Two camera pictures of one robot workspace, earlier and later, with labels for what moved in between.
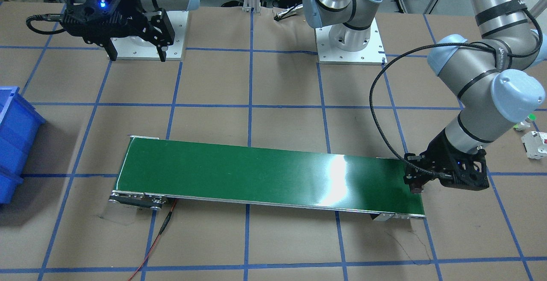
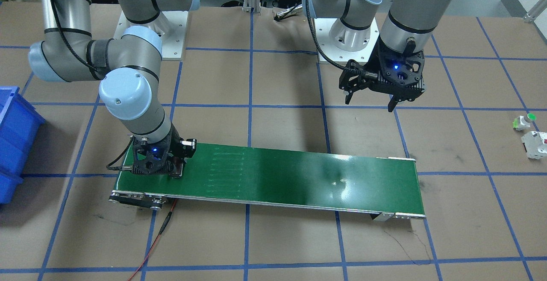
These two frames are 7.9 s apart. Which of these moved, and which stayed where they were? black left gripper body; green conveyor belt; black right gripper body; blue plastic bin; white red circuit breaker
Moved: black right gripper body; black left gripper body
Stayed: white red circuit breaker; green conveyor belt; blue plastic bin
